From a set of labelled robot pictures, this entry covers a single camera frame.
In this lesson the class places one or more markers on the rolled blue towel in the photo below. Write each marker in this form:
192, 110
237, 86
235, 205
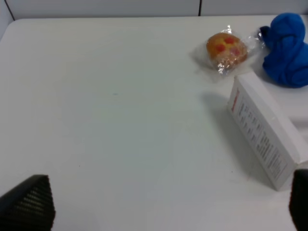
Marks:
287, 61

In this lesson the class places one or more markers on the wrapped fruit-topped bun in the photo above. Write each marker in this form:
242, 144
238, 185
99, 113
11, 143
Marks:
226, 52

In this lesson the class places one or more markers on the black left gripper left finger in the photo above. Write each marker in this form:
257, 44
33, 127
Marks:
28, 206

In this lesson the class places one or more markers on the white cardboard box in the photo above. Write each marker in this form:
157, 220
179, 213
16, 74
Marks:
277, 144

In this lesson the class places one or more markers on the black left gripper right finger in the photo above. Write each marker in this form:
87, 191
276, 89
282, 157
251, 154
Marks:
298, 206

